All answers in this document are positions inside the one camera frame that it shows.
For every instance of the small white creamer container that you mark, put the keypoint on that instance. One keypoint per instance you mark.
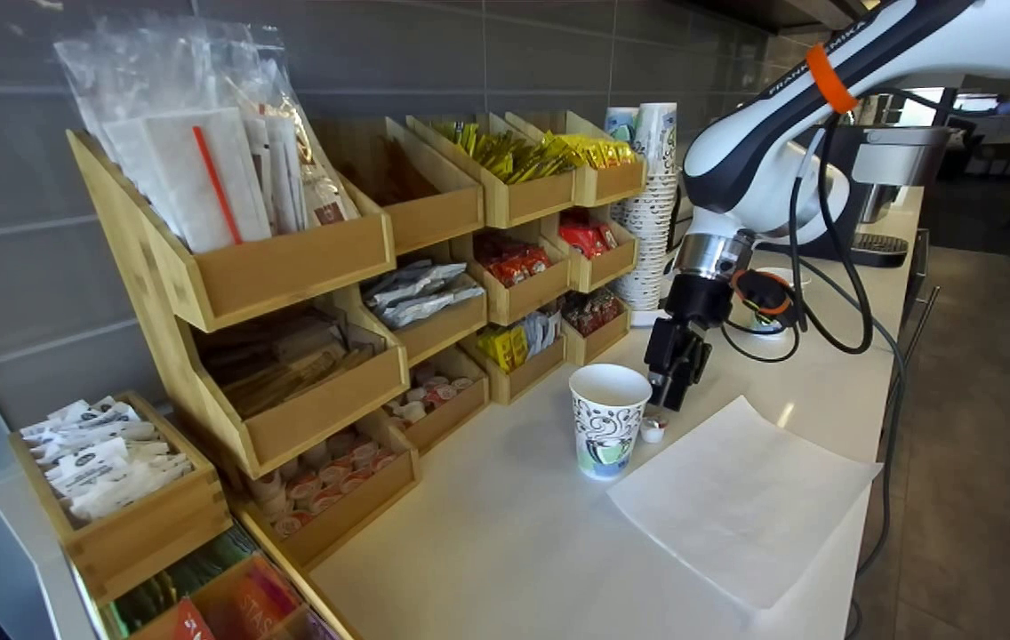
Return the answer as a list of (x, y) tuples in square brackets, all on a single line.
[(653, 432)]

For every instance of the black coffee machine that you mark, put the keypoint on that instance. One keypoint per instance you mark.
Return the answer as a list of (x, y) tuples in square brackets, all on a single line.
[(847, 200)]

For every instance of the large wooden three-tier rack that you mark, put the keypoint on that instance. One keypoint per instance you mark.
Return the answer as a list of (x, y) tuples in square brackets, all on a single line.
[(294, 253)]

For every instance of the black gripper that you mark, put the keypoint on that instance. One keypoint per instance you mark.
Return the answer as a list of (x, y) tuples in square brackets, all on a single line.
[(700, 302)]

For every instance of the white sugar packets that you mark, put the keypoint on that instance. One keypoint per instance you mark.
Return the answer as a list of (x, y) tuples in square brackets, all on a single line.
[(102, 464)]

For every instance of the wooden nine-bin condiment rack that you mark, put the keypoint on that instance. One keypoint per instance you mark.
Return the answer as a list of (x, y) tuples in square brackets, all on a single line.
[(444, 213)]

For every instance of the slim printed paper cup stack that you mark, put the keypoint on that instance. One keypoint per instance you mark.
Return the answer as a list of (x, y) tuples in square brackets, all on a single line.
[(620, 122)]

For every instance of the bright yellow sweetener packets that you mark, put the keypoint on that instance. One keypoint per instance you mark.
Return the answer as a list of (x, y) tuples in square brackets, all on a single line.
[(589, 149)]

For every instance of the brown stirrers and packets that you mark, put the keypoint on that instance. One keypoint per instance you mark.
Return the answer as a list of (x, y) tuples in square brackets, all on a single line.
[(294, 360)]

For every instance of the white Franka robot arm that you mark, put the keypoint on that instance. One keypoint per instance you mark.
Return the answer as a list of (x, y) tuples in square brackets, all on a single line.
[(942, 48)]

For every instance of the low wooden box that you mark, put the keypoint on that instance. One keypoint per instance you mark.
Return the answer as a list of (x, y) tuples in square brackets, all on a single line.
[(150, 539)]

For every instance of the green yellow tea packets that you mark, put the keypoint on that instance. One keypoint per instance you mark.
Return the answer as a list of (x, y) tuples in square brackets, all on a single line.
[(498, 149)]

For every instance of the floral printed paper cup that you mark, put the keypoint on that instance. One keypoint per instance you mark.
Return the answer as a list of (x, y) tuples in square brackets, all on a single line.
[(610, 429)]

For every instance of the clear plastic bag of straws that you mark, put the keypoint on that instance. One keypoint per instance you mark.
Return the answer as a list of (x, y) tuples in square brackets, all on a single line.
[(196, 144)]

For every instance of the wooden tray with coloured packets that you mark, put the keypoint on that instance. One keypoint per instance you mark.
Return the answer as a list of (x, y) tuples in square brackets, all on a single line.
[(223, 598)]

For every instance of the dark red packets pile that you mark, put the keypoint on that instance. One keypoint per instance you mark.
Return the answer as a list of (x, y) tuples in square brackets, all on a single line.
[(590, 309)]

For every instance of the white paper napkin sheet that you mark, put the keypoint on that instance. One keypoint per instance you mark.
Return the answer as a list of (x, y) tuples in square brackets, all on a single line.
[(741, 501)]

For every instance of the yellow and white packets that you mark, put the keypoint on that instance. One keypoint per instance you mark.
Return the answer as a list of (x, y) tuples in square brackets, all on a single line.
[(515, 341)]

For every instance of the small red packets pile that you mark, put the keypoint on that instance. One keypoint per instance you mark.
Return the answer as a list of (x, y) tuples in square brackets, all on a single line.
[(514, 261)]

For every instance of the tall printed paper cup stack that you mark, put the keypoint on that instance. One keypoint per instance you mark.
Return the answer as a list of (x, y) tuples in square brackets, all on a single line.
[(653, 200)]

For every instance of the silver foil packets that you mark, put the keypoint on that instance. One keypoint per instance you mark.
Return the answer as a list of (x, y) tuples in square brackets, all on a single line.
[(419, 289)]

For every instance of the bright red packets pile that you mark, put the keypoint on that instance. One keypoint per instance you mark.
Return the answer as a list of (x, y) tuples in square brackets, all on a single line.
[(585, 236)]

